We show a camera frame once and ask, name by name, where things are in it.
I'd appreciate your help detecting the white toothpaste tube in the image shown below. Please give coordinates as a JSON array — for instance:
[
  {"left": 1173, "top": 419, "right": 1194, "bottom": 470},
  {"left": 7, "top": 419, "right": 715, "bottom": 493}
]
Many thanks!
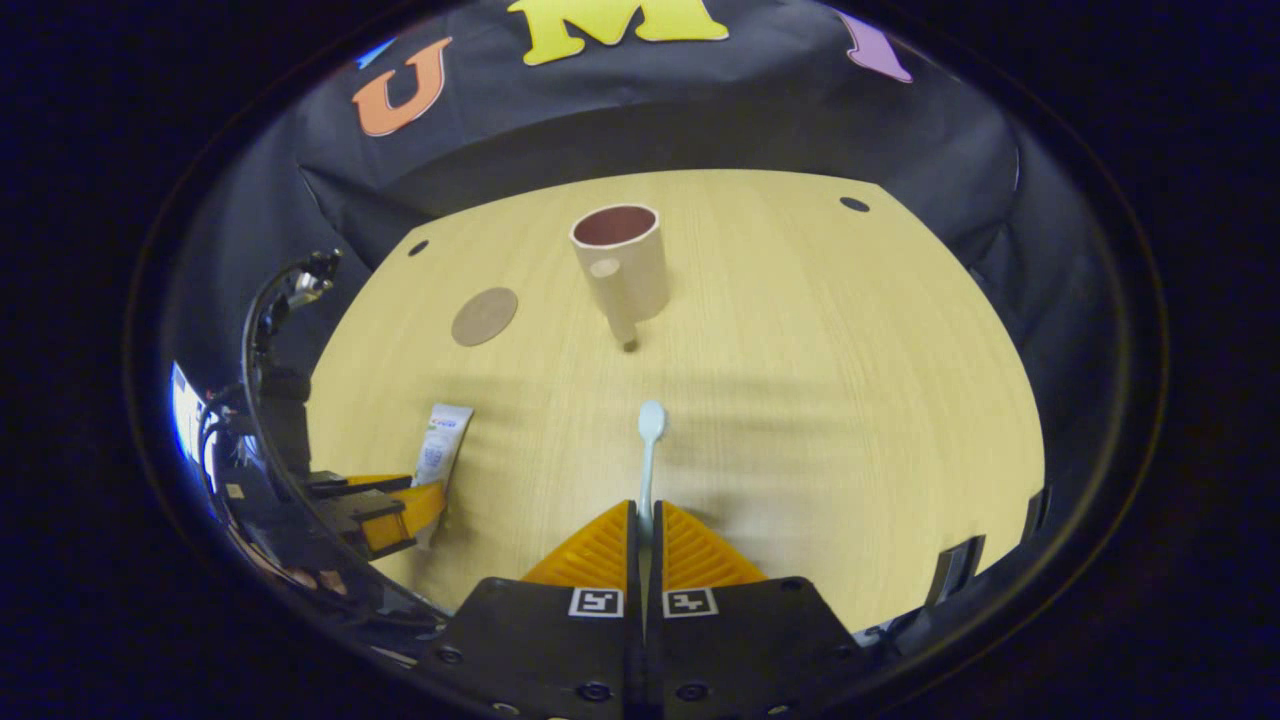
[{"left": 410, "top": 403, "right": 476, "bottom": 549}]

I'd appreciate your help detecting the beige cup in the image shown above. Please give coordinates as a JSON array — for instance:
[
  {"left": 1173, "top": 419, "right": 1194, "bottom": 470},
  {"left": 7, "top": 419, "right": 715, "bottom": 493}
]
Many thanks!
[{"left": 569, "top": 204, "right": 672, "bottom": 353}]

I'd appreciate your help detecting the black desk clamp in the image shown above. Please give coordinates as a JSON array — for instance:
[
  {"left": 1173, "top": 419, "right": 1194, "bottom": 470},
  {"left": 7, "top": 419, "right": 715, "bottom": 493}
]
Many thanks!
[{"left": 925, "top": 535, "right": 987, "bottom": 607}]

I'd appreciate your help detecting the computer monitor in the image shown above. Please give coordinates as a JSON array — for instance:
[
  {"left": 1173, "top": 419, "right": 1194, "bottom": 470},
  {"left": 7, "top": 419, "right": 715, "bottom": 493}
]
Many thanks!
[{"left": 170, "top": 362, "right": 216, "bottom": 471}]

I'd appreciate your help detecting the white toothbrush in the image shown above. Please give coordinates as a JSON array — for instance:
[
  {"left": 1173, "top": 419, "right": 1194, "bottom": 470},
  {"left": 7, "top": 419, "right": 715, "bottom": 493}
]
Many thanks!
[{"left": 636, "top": 400, "right": 669, "bottom": 546}]

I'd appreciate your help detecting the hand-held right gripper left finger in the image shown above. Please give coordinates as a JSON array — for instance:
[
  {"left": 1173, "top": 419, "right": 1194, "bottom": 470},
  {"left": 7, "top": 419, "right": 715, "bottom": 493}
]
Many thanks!
[{"left": 432, "top": 498, "right": 643, "bottom": 720}]

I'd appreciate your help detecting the brown round coaster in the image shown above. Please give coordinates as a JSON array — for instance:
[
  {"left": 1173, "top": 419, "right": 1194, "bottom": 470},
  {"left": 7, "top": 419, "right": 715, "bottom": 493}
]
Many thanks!
[{"left": 450, "top": 287, "right": 520, "bottom": 348}]

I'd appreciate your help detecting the black backdrop cloth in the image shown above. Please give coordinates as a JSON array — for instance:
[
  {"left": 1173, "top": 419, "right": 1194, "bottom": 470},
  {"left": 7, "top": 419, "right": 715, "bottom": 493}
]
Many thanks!
[{"left": 160, "top": 0, "right": 1131, "bottom": 561}]

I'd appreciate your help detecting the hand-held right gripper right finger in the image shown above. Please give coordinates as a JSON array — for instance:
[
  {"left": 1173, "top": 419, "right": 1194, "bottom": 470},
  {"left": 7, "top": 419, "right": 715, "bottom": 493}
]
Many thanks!
[{"left": 644, "top": 498, "right": 873, "bottom": 720}]

